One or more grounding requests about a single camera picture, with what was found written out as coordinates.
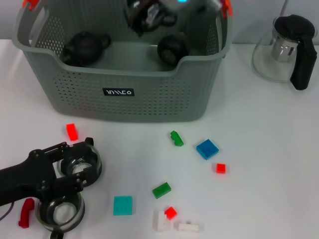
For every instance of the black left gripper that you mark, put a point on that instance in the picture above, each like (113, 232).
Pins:
(25, 179)

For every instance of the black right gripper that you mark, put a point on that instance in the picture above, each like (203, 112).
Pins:
(169, 15)

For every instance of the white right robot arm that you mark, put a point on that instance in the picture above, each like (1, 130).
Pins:
(174, 2)

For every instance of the grey perforated storage bin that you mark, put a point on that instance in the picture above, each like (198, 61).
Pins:
(149, 99)

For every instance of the orange-red rectangular brick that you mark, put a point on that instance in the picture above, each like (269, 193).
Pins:
(72, 132)

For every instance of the teal square plate brick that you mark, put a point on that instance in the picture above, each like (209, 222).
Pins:
(122, 205)

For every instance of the dark red curved brick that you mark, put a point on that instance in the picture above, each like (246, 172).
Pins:
(25, 214)

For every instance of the green rectangular brick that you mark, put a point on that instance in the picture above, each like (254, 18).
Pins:
(161, 190)

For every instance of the black clay teapot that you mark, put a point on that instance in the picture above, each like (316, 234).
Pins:
(84, 47)

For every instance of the green stepped brick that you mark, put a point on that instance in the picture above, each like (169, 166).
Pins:
(177, 139)

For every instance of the small red square brick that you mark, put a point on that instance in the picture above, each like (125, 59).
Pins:
(221, 168)
(170, 212)

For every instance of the white long brick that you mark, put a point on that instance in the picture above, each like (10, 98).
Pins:
(188, 227)

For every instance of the blue square plate brick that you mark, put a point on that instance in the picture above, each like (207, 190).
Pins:
(207, 149)

